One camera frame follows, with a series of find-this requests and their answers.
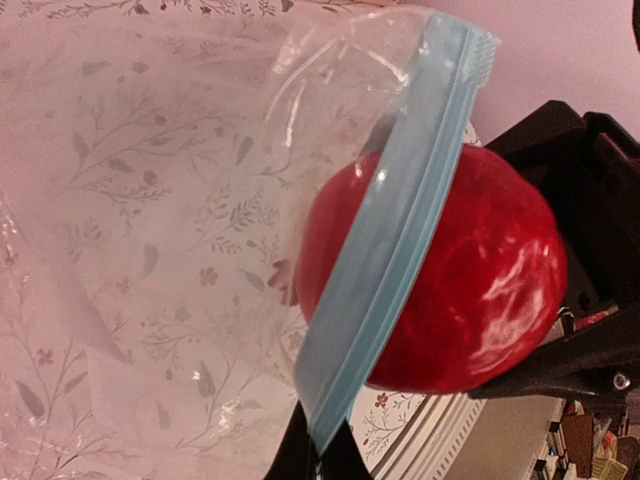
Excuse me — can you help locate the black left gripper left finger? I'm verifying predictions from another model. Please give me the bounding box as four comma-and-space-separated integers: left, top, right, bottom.
264, 402, 318, 480

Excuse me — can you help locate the aluminium table front rail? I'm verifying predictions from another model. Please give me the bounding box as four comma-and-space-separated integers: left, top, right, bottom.
350, 388, 564, 479

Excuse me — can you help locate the clear zip top bag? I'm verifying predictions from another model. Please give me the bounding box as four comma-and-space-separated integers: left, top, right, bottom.
1, 1, 498, 479

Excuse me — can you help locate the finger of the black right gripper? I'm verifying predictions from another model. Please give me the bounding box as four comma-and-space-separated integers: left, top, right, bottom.
468, 307, 639, 400

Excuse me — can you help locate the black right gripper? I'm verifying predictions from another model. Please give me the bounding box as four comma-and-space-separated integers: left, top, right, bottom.
488, 101, 639, 315

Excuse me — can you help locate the red toy pomegranate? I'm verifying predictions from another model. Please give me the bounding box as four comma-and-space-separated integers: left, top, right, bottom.
294, 142, 570, 398

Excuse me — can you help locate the floral tablecloth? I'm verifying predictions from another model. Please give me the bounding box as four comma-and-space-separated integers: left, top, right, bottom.
29, 0, 436, 471

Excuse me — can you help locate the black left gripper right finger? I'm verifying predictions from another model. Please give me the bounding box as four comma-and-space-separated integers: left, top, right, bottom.
320, 420, 372, 480

